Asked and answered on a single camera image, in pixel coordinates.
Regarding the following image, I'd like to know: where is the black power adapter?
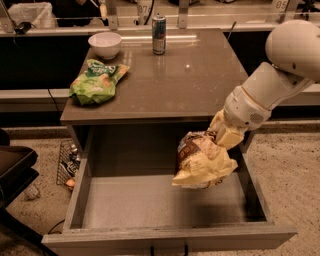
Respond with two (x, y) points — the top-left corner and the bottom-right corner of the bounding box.
(15, 21), (32, 35)

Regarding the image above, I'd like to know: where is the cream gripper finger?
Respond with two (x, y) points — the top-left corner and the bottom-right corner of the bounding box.
(208, 110), (224, 134)
(216, 126), (247, 150)

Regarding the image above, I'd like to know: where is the grey counter cabinet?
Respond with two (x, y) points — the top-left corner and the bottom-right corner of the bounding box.
(60, 28), (271, 154)

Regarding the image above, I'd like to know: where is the wire basket with items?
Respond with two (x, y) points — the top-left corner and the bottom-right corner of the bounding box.
(56, 139), (80, 191)

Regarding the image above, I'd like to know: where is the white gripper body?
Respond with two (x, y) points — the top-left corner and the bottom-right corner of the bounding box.
(223, 86), (271, 130)

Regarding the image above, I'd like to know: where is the blue drink can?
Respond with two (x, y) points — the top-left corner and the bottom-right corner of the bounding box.
(152, 14), (166, 55)

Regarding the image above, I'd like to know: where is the open grey top drawer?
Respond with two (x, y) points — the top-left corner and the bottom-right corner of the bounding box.
(41, 123), (298, 256)

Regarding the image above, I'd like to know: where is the green chip bag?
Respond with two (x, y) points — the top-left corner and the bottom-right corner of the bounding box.
(69, 59), (130, 105)

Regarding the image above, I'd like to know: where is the black chair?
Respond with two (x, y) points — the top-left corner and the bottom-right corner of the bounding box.
(0, 129), (58, 256)

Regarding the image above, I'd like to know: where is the brown sea salt chip bag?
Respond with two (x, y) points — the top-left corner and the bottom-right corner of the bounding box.
(172, 131), (238, 189)

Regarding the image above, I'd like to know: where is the black cable on floor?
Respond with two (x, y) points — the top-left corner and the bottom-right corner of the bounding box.
(47, 218), (66, 235)

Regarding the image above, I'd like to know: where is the white plastic bag bin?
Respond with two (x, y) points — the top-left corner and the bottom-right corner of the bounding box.
(8, 2), (56, 29)

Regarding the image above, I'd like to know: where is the white bowl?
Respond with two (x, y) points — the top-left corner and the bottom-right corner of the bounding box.
(88, 32), (122, 59)

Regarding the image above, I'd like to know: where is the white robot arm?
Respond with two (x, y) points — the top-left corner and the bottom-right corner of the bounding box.
(208, 20), (320, 149)

